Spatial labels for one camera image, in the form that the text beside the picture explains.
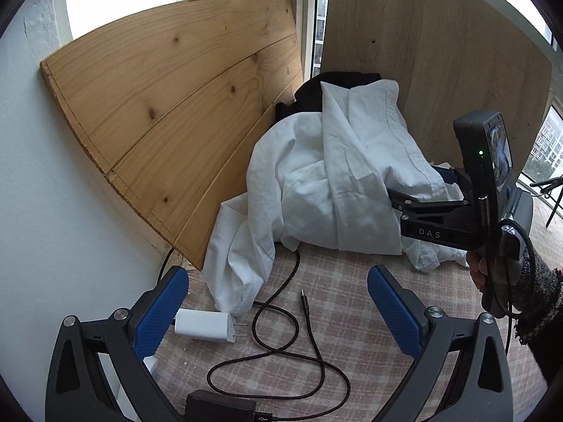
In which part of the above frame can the white shirt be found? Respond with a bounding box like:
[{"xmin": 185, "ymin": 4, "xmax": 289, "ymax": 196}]
[{"xmin": 201, "ymin": 79, "xmax": 466, "ymax": 315}]

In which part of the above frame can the black cable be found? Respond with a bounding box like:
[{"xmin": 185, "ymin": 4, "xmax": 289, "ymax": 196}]
[{"xmin": 157, "ymin": 245, "xmax": 352, "ymax": 401}]

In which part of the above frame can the black power brick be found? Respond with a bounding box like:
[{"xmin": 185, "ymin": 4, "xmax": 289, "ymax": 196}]
[{"xmin": 184, "ymin": 390, "xmax": 273, "ymax": 422}]

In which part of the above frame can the right forearm tweed sleeve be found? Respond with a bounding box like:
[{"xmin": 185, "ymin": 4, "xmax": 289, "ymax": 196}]
[{"xmin": 512, "ymin": 250, "xmax": 562, "ymax": 386}]

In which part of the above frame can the black garment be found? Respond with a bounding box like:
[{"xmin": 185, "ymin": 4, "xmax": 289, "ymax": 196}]
[{"xmin": 274, "ymin": 70, "xmax": 382, "ymax": 123}]

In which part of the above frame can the light plywood board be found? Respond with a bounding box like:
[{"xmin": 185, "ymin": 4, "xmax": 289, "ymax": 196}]
[{"xmin": 322, "ymin": 0, "xmax": 551, "ymax": 169}]

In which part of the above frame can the person's right hand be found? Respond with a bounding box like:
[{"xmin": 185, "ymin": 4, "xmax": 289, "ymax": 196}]
[{"xmin": 467, "ymin": 250, "xmax": 508, "ymax": 319}]

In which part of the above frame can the pine wood board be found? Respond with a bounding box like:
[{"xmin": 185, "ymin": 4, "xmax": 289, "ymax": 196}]
[{"xmin": 40, "ymin": 0, "xmax": 303, "ymax": 268}]

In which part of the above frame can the ring light on tripod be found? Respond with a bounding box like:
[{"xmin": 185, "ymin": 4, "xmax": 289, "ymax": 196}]
[{"xmin": 530, "ymin": 175, "xmax": 563, "ymax": 229}]

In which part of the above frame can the white power adapter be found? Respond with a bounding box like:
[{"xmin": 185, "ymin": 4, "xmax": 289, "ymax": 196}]
[{"xmin": 174, "ymin": 309, "xmax": 248, "ymax": 343}]

